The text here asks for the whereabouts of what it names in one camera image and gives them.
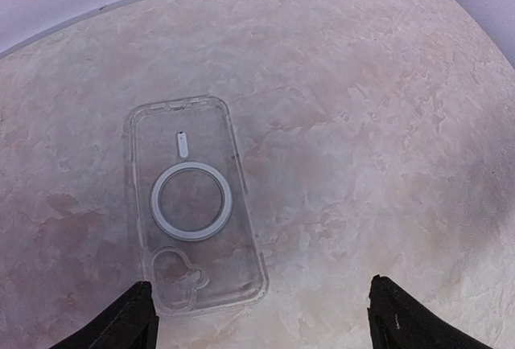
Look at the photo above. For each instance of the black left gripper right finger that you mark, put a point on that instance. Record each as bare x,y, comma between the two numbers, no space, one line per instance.
397,320

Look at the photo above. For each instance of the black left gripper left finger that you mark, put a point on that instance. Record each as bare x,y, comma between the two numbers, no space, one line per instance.
129,322

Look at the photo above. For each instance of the clear magsafe phone case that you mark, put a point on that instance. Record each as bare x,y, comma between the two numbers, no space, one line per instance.
188,204

